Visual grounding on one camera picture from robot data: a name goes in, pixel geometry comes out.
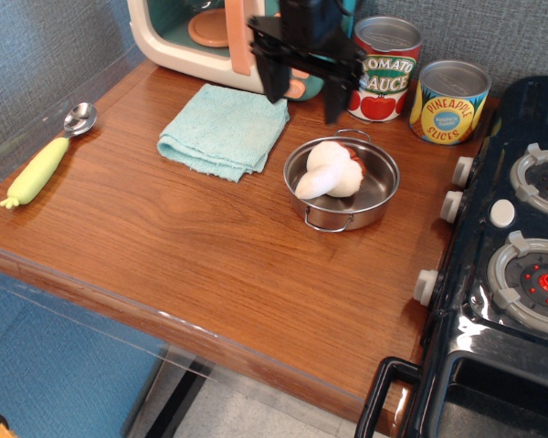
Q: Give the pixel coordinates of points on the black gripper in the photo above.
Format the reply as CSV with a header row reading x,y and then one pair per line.
x,y
314,37

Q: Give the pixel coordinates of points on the white plush mushroom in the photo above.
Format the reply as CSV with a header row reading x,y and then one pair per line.
x,y
332,169

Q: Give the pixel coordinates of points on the light blue folded towel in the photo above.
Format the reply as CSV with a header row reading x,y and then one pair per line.
x,y
224,132

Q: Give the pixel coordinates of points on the tomato sauce can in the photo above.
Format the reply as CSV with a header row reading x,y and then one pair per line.
x,y
392,46

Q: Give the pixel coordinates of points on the teal toy microwave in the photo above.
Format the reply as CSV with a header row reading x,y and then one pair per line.
x,y
210,40

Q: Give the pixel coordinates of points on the small steel pan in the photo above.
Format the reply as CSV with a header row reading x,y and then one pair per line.
x,y
334,215

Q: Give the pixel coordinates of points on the pineapple slices can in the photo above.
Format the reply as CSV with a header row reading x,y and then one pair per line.
x,y
450,96

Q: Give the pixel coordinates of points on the black toy stove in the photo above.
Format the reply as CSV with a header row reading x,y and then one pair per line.
x,y
484,371

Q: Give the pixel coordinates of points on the spoon with green handle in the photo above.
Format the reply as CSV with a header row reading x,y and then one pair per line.
x,y
30,182

